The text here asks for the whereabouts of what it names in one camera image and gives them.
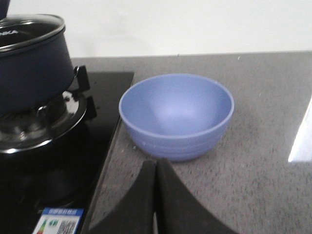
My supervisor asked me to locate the dark blue cooking pot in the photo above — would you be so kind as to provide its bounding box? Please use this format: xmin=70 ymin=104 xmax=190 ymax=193
xmin=0 ymin=31 xmax=74 ymax=114

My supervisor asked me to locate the black pot support grate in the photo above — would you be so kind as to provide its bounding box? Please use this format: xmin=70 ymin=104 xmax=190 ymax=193
xmin=0 ymin=65 xmax=90 ymax=154

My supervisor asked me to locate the light blue plastic bowl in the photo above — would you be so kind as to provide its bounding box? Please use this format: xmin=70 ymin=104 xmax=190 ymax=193
xmin=118 ymin=74 xmax=234 ymax=161

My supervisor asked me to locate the black glass gas cooktop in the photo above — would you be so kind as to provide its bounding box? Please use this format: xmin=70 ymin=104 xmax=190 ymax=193
xmin=0 ymin=72 xmax=134 ymax=234

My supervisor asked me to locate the energy label sticker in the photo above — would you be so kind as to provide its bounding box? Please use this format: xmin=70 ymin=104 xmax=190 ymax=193
xmin=33 ymin=208 xmax=84 ymax=234

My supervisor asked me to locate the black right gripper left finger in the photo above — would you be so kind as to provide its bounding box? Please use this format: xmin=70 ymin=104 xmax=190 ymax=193
xmin=89 ymin=160 xmax=156 ymax=234

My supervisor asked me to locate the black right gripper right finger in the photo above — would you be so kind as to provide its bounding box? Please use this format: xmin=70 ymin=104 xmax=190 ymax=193
xmin=156 ymin=158 xmax=237 ymax=234

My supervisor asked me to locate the glass pot lid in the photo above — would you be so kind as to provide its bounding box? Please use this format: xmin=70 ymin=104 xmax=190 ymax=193
xmin=0 ymin=0 xmax=65 ymax=53

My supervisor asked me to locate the black gas burner head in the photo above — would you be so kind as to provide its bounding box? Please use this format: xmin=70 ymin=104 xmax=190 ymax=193
xmin=0 ymin=110 xmax=52 ymax=144

